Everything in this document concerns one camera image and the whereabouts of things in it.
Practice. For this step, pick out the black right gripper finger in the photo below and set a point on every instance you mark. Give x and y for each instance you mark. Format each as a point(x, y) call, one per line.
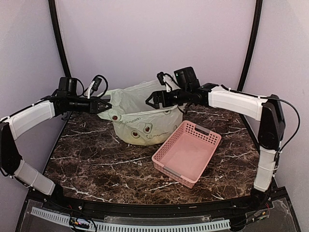
point(154, 98)
point(153, 105)

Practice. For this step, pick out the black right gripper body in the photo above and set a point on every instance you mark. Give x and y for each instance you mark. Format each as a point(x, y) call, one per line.
point(182, 97)

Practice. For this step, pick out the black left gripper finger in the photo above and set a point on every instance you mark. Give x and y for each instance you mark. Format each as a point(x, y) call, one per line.
point(105, 102)
point(101, 109)

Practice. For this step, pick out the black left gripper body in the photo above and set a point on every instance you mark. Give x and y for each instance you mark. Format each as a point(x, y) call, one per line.
point(82, 107)

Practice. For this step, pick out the light green plastic bag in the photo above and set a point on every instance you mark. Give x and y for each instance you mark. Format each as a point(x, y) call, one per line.
point(134, 121)

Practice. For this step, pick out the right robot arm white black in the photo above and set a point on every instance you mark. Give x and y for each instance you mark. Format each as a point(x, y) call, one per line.
point(266, 111)

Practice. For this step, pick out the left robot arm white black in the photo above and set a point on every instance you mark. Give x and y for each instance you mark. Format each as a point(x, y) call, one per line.
point(18, 129)

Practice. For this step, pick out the pink perforated plastic basket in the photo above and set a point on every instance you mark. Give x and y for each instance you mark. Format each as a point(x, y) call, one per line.
point(186, 153)

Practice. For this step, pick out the clear acrylic front panel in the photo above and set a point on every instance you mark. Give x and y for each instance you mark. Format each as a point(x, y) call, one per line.
point(275, 218)

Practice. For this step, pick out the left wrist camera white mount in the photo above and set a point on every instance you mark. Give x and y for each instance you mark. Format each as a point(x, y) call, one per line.
point(94, 85)

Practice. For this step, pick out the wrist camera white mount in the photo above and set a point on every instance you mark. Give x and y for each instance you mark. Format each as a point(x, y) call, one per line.
point(94, 85)
point(165, 80)

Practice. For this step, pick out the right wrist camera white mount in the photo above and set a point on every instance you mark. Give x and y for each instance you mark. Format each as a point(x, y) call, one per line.
point(165, 80)

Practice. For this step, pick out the black rear left frame post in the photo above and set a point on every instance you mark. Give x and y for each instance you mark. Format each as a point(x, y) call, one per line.
point(58, 37)

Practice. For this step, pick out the black frame post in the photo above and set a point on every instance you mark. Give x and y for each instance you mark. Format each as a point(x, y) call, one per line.
point(58, 37)
point(251, 44)

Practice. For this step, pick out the black rear right frame post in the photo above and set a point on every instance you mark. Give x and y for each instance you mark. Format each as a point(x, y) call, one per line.
point(251, 44)

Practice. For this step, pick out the black front curved rail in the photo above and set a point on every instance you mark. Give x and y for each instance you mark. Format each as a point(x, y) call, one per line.
point(232, 208)

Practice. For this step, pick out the white slotted cable duct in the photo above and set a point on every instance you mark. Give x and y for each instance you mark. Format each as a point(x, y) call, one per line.
point(123, 224)

